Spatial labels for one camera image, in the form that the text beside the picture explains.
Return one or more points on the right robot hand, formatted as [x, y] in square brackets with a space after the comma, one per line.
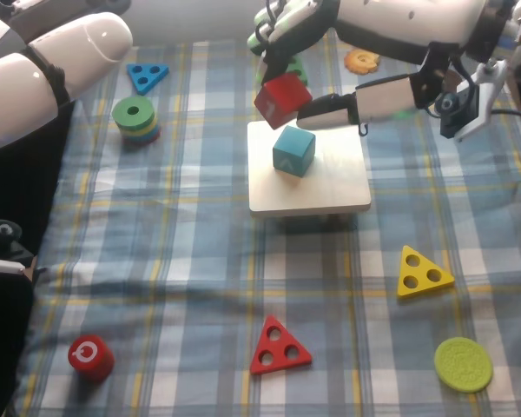
[395, 26]

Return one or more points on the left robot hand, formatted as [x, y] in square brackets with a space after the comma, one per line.
[48, 74]

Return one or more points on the red wooden cube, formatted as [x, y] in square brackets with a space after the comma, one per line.
[282, 100]

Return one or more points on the blue wooden cube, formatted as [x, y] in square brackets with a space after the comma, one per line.
[293, 147]

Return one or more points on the blue triangle with holes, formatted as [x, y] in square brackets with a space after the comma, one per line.
[144, 89]

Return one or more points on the green triangle with holes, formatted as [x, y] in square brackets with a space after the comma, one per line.
[301, 76]

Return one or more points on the yellow triangle with holes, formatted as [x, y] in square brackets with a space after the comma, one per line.
[423, 271]

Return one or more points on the red cylinder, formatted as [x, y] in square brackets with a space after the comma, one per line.
[95, 369]

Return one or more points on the red triangle with holes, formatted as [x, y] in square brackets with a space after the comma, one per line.
[278, 345]

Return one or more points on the tan flower biscuit toy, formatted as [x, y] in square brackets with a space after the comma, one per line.
[356, 65]

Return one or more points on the small white wooden table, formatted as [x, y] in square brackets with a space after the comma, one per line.
[338, 182]

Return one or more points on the blue plaid tablecloth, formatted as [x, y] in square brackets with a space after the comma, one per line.
[199, 282]

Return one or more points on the lime green cookie toy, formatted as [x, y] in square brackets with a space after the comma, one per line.
[462, 365]

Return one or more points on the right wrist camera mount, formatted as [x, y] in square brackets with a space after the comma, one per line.
[486, 100]

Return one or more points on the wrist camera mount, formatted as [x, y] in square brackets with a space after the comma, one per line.
[4, 243]
[486, 100]

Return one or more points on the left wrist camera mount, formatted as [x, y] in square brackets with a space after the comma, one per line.
[4, 243]

